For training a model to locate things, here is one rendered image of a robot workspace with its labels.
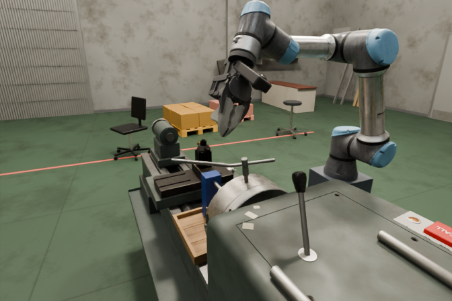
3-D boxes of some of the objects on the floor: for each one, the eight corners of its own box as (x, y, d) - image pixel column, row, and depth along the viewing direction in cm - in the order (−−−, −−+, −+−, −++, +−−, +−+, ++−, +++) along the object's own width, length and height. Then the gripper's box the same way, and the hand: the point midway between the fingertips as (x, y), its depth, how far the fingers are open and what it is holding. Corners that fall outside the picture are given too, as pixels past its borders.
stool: (292, 128, 584) (294, 98, 563) (311, 137, 524) (315, 103, 503) (268, 131, 562) (269, 99, 541) (284, 140, 502) (287, 105, 481)
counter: (276, 100, 941) (278, 80, 920) (315, 111, 758) (317, 87, 737) (261, 101, 918) (261, 81, 896) (296, 113, 735) (298, 88, 713)
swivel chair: (150, 146, 470) (144, 95, 442) (153, 158, 415) (147, 101, 387) (114, 150, 449) (106, 97, 421) (112, 164, 395) (103, 103, 367)
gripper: (241, 70, 72) (220, 141, 68) (217, 53, 66) (193, 129, 62) (264, 64, 65) (241, 143, 61) (239, 46, 60) (213, 130, 56)
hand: (225, 132), depth 60 cm, fingers closed
